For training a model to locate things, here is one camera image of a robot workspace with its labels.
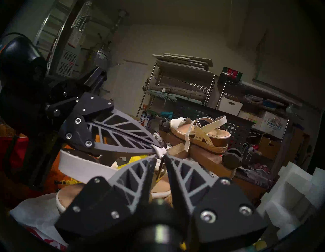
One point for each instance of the white foam packing block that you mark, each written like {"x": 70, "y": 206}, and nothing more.
{"x": 289, "y": 193}

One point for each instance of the black plastic mesh basket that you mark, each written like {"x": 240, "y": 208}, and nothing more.
{"x": 238, "y": 127}

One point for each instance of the wooden caster dolly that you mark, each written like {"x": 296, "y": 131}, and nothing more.
{"x": 205, "y": 157}

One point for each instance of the red orange patterned fabric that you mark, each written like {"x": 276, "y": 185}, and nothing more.
{"x": 15, "y": 157}

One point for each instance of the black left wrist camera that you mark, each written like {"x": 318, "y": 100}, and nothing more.
{"x": 20, "y": 61}

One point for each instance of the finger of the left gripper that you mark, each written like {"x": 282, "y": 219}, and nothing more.
{"x": 94, "y": 106}
{"x": 76, "y": 132}

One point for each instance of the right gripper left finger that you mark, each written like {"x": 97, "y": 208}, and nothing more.
{"x": 109, "y": 208}

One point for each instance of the brown wooden cabinet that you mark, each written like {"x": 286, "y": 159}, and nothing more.
{"x": 298, "y": 144}

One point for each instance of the white labelled cardboard box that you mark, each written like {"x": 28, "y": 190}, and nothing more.
{"x": 250, "y": 119}

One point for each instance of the white panel door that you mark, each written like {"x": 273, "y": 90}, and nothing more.
{"x": 129, "y": 86}

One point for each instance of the red ice snowman box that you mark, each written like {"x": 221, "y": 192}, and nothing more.
{"x": 231, "y": 74}

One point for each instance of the white storage bin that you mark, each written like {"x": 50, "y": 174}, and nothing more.
{"x": 229, "y": 106}

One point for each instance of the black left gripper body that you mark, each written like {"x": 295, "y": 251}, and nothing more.
{"x": 30, "y": 106}

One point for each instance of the yellow terry towel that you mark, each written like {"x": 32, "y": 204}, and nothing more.
{"x": 134, "y": 160}

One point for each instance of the blue white appliance box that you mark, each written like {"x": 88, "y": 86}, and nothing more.
{"x": 146, "y": 119}

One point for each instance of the teal pillow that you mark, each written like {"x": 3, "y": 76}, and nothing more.
{"x": 166, "y": 114}

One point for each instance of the grey louvred furnace unit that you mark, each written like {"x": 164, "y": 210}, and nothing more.
{"x": 66, "y": 62}

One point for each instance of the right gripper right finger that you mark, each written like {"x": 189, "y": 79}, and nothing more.
{"x": 221, "y": 210}

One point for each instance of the brown cardboard box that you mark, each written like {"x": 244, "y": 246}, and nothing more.
{"x": 269, "y": 148}

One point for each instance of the grey metal ladder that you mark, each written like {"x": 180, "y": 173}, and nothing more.
{"x": 50, "y": 30}

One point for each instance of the grey water heater tank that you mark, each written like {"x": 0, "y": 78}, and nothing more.
{"x": 101, "y": 59}

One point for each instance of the white red-logo plastic bag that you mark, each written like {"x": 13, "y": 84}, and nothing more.
{"x": 35, "y": 213}

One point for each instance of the beige seat cushion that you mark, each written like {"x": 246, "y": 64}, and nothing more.
{"x": 182, "y": 91}

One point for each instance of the white Gildan activewear carton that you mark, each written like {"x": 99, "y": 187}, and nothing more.
{"x": 274, "y": 124}

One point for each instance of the white boards stack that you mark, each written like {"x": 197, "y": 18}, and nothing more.
{"x": 182, "y": 61}

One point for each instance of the teal seat cushion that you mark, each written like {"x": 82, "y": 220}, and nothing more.
{"x": 167, "y": 96}

